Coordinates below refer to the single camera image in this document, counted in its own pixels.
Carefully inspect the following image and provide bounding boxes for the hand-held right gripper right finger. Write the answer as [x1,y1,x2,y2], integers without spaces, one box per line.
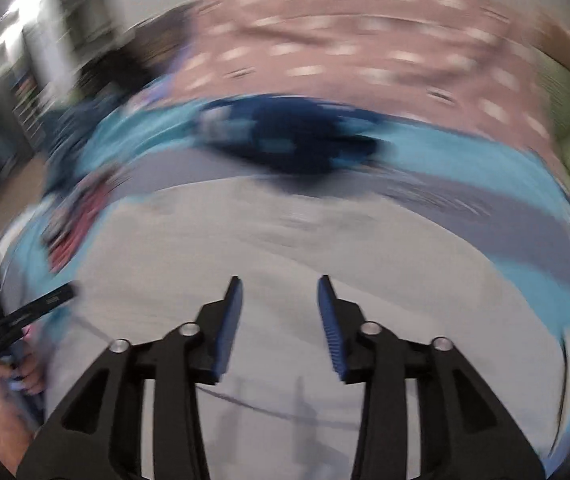
[317,274,548,480]

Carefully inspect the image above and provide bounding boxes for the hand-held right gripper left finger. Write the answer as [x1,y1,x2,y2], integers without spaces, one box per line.
[15,275,244,480]

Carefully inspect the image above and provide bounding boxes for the grey garment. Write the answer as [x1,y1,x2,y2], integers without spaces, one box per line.
[12,175,568,480]

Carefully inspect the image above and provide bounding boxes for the person's left forearm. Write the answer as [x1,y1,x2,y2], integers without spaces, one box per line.
[0,390,42,477]

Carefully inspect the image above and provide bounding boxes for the person's left hand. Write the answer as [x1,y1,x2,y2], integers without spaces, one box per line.
[0,327,49,397]

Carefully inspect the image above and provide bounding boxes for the navy star-print garment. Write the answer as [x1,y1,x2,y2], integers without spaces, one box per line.
[196,95,385,180]

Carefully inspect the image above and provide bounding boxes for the blurred shelf unit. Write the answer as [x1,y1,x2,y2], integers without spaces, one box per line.
[0,10,53,221]

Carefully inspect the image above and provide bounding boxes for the blue striped blanket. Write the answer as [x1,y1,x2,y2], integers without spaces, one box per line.
[0,95,570,463]

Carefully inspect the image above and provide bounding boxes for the pink polka-dot quilt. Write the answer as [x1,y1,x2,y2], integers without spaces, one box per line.
[125,0,568,161]

